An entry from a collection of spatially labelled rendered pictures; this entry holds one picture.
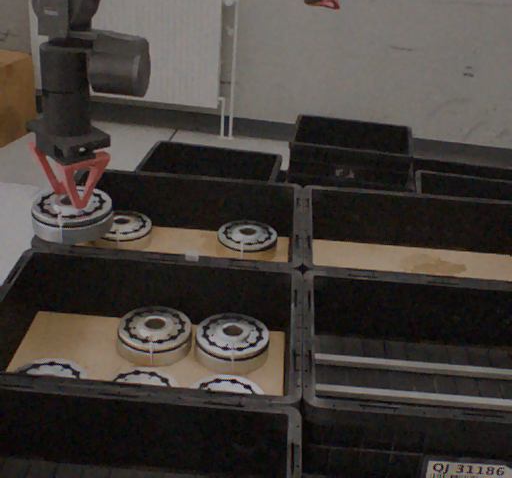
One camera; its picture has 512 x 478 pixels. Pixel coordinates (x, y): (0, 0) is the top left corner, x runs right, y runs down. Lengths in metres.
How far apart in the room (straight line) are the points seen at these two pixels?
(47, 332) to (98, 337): 0.07
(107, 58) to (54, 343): 0.42
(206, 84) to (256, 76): 0.27
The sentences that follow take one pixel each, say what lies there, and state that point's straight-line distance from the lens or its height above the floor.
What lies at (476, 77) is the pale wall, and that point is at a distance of 4.12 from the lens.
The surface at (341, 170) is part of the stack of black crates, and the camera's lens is 2.55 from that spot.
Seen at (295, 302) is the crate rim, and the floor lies 0.92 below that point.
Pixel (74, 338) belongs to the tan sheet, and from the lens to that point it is 1.14.
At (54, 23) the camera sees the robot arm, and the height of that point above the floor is 1.28.
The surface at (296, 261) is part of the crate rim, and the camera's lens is 1.14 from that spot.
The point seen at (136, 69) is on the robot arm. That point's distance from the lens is 0.91.
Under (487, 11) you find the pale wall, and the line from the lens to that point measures 4.05.
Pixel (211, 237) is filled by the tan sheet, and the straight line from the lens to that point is 1.40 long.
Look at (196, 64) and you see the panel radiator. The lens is 4.07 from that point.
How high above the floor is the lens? 1.49
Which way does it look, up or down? 27 degrees down
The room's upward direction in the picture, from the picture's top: 4 degrees clockwise
